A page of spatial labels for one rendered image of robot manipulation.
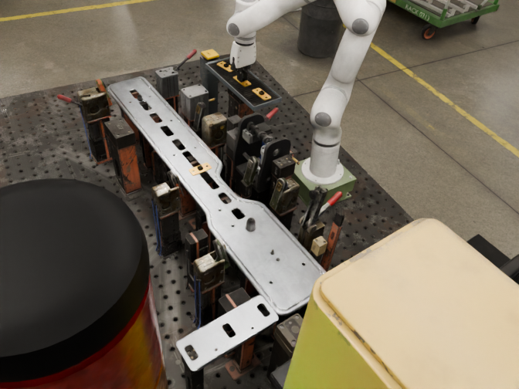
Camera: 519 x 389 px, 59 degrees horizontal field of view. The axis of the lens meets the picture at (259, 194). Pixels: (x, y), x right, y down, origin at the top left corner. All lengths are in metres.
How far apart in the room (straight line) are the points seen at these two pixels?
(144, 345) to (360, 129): 3.67
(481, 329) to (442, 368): 0.03
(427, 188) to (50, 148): 2.44
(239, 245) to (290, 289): 0.23
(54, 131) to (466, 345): 2.39
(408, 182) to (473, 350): 3.23
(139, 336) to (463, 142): 3.93
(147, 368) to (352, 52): 1.58
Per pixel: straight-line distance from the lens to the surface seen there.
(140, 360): 0.18
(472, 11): 5.68
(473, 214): 3.44
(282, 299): 1.41
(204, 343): 1.33
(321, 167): 2.02
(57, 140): 2.47
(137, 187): 2.09
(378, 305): 0.24
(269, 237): 1.54
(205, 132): 1.89
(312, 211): 1.48
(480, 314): 0.25
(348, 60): 1.72
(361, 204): 2.15
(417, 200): 3.35
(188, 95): 1.95
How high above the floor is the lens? 2.19
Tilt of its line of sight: 45 degrees down
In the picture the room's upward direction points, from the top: 7 degrees clockwise
